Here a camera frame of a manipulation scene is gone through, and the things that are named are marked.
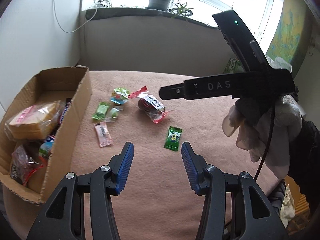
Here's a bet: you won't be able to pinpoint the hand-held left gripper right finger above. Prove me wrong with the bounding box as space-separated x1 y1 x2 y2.
181 142 289 240

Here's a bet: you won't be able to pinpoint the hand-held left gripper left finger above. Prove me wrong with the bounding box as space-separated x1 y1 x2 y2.
26 141 135 240

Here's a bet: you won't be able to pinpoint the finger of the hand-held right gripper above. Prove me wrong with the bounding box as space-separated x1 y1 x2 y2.
159 80 187 101

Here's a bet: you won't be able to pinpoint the dark green candy packet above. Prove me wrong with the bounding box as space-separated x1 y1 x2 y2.
164 126 182 153

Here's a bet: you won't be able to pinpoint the pink white snack packet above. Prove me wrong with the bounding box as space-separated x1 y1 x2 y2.
94 121 113 147

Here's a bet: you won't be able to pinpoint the cardboard box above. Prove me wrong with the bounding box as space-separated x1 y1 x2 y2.
0 66 92 205

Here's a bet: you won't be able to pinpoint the round green white snack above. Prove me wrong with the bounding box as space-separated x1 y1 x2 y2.
39 142 54 159

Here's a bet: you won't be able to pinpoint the dark snack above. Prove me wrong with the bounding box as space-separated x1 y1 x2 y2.
10 142 43 186

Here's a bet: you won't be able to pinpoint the sandwich bread packet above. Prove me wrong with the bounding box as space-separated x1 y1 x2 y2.
5 100 62 140

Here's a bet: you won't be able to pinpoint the person's right forearm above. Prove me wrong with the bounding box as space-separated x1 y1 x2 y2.
287 120 320 208

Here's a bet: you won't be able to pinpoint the person's right hand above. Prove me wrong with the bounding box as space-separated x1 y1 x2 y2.
222 94 303 179

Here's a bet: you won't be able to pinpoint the dark snack packet red ends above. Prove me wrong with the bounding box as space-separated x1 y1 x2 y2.
129 86 170 124

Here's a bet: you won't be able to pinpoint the green printed bag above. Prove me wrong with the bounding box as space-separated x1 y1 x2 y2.
222 57 244 74

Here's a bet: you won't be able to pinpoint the colourful round candy packet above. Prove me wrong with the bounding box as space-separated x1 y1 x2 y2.
111 87 130 105

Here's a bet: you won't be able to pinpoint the pale green wrapped candy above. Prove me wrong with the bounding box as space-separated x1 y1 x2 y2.
106 106 123 123

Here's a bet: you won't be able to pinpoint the small potted plant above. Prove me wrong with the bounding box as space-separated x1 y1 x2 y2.
170 2 194 22

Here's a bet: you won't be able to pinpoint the white cabinet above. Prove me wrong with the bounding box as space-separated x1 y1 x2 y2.
0 0 83 113

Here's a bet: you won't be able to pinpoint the wall map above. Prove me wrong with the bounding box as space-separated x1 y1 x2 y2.
265 0 310 64

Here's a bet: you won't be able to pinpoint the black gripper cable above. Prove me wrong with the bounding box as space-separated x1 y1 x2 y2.
255 102 276 180

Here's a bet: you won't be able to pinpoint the white hanging cable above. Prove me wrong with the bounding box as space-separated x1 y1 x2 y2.
52 0 98 33

